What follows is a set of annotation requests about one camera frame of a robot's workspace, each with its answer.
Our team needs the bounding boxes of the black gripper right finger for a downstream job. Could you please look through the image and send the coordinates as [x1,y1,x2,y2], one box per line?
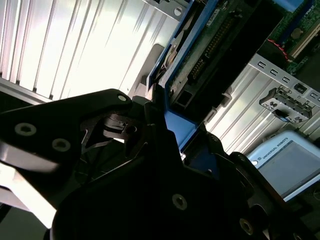
[198,123,320,240]

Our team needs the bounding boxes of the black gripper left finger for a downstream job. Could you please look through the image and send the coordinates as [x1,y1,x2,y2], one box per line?
[0,86,193,213]

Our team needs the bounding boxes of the hard disk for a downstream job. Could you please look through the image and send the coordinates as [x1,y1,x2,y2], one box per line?
[146,0,286,153]

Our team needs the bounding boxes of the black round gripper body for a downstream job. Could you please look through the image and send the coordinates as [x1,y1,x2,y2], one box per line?
[49,109,251,240]

